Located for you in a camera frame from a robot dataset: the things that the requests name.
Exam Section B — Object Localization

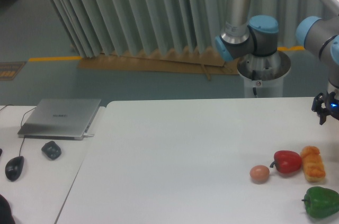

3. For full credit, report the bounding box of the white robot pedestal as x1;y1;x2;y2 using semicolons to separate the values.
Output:
237;51;291;98

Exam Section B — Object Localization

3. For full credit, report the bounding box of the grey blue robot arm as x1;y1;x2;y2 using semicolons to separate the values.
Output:
215;0;338;124

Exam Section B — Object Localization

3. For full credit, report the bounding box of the pale green pleated curtain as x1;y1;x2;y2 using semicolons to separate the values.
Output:
34;0;339;58

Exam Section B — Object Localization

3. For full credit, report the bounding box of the brown egg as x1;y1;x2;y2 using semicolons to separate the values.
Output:
249;165;270;183

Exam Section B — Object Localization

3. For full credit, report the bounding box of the orange bread pastry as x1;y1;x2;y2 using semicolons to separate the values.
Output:
300;146;326;182

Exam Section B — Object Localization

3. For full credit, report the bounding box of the black mouse cable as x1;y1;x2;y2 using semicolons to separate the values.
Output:
0;104;40;157

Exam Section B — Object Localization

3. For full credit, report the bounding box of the silver closed laptop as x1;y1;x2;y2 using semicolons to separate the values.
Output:
17;98;101;140

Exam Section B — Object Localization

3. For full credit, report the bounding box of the red bell pepper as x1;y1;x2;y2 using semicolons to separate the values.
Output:
270;150;302;174

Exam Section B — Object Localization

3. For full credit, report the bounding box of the black sleeved forearm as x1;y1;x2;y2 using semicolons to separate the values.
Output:
0;195;15;224

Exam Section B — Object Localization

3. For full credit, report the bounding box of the green bell pepper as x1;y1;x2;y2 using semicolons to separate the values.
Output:
301;186;338;219

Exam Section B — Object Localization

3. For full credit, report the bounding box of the flat brown cardboard sheet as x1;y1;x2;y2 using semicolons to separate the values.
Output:
77;47;238;80

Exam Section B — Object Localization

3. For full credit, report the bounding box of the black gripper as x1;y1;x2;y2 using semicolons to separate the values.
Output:
311;92;338;125

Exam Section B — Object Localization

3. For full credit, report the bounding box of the black computer mouse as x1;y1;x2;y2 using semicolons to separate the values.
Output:
5;156;24;182

